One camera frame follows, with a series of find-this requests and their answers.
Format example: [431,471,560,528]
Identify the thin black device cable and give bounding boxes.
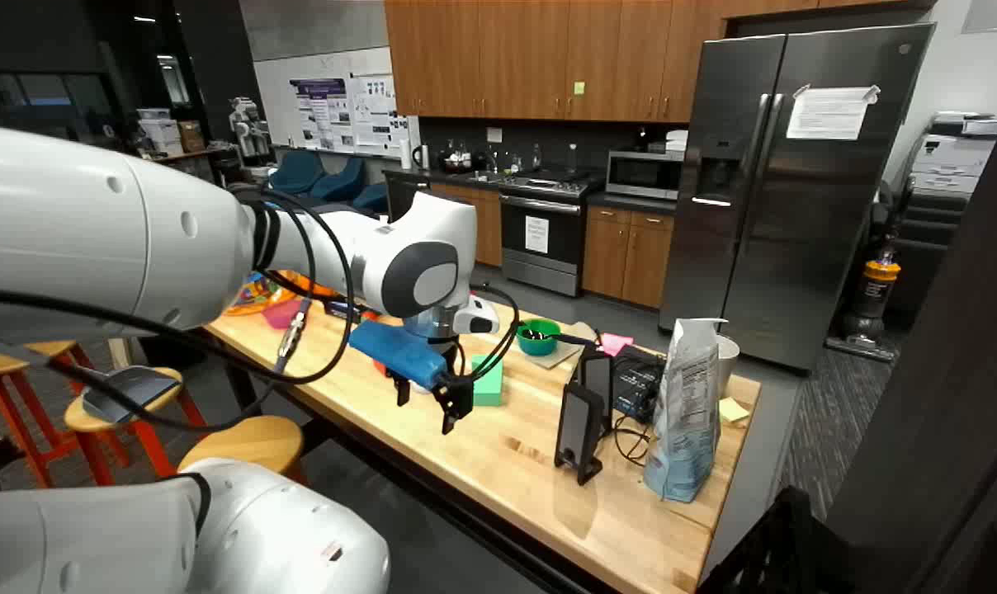
[605,419,657,471]

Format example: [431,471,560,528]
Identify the small black box device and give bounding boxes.
[612,342,671,428]

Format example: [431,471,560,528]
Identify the clear plastic bag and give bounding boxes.
[641,314,732,507]

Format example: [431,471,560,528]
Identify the wooden stool with orange legs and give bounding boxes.
[60,365,212,489]
[0,335,86,490]
[174,412,306,479]

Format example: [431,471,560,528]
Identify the tall wooden wall cabinets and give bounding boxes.
[378,0,732,128]

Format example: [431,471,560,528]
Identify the wooden base cabinet beside oven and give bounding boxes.
[427,178,509,269]

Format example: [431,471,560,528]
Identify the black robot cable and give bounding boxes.
[0,189,526,436]

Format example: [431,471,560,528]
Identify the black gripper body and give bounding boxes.
[427,325,471,390]

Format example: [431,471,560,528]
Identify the stainless steel refrigerator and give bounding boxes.
[657,20,937,377]

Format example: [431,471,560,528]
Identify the yellow and grey vacuum cleaner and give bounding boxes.
[848,243,903,345]

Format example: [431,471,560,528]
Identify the wooden base cabinet beside refrigerator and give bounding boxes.
[576,201,680,314]

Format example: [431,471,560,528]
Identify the blue block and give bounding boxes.
[346,318,453,391]

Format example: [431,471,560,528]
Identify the short wooden wall cabinets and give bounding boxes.
[707,0,941,38]

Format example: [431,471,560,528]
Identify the white wall poster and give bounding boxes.
[285,70,416,158]

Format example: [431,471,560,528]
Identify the grey tray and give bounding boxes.
[78,365,184,428]

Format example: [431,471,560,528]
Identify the yellow sticky note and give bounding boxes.
[715,391,751,428]

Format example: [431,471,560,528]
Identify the pink sticky note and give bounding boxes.
[594,330,637,364]

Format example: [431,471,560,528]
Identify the stainless oven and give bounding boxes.
[498,178,590,301]

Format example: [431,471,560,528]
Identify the green bowl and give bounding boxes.
[515,318,565,359]

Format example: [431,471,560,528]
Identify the stainless microwave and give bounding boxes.
[602,148,685,205]

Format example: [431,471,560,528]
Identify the white paper on refrigerator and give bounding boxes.
[783,82,886,145]

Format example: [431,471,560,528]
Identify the grey office printer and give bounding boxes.
[889,111,997,335]

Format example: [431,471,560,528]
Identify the black tablet stand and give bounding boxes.
[551,380,607,489]
[576,345,616,438]

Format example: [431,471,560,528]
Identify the blue armchair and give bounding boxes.
[265,145,393,219]

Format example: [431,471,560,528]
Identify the black plastic crate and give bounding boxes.
[693,486,855,594]

